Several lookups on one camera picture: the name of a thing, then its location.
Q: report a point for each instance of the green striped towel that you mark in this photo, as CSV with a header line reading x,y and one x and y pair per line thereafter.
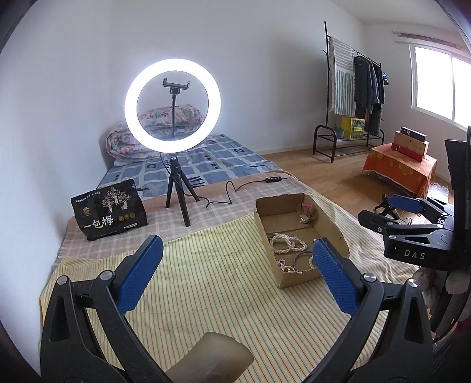
x,y
342,81

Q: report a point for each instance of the window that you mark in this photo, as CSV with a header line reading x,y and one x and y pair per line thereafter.
x,y
434,84

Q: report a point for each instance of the dark hanging clothes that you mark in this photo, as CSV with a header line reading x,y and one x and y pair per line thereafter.
x,y
368,84

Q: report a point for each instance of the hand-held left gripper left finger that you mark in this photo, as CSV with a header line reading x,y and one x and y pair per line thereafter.
x,y
141,272

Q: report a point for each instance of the person's right hand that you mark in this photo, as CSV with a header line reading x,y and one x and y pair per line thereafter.
x,y
425,280

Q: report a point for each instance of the yellow striped cloth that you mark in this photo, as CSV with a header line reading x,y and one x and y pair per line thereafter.
x,y
220,294

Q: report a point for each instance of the beige translucent object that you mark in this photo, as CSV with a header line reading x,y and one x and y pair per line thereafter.
x,y
213,357

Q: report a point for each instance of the black snack bag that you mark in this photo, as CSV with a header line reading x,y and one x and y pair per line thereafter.
x,y
106,217

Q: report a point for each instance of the beige plaid bed cover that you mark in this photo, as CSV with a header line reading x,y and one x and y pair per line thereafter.
x,y
213,211

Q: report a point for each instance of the brown and red gift box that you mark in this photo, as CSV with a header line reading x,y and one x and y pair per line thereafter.
x,y
408,147

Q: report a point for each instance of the blue patterned mattress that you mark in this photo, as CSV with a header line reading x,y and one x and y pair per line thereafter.
x,y
220,162

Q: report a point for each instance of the black metal clothes rack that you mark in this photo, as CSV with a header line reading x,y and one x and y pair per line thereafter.
x,y
320,143

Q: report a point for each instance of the black phone holder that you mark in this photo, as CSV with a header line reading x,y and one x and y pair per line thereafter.
x,y
176,85

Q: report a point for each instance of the dark flat box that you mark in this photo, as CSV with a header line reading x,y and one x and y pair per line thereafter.
x,y
414,134

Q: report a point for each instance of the folded floral quilt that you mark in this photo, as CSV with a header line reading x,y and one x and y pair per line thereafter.
x,y
121,145

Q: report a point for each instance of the orange cloth covered table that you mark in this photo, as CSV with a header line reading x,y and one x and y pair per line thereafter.
x,y
397,169

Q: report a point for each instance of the cardboard box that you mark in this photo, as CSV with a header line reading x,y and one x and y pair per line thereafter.
x,y
298,280

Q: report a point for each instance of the small green pot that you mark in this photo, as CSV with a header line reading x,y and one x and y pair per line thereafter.
x,y
338,132

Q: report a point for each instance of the wooden curtain rail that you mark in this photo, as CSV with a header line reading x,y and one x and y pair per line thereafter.
x,y
427,39

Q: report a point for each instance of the dark green bangle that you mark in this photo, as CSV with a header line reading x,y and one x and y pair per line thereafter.
x,y
296,259

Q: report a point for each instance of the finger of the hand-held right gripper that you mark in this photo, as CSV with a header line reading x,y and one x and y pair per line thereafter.
x,y
379,221
404,203

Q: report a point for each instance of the yellow crate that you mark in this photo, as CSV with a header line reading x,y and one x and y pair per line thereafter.
x,y
352,127

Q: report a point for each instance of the black tripod stand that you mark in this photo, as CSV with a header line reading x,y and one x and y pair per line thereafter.
x,y
174,176

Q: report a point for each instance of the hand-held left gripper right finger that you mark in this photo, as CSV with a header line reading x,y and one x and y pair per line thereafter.
x,y
335,276

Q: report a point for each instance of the small black floor tripod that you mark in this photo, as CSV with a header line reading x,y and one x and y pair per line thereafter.
x,y
384,211

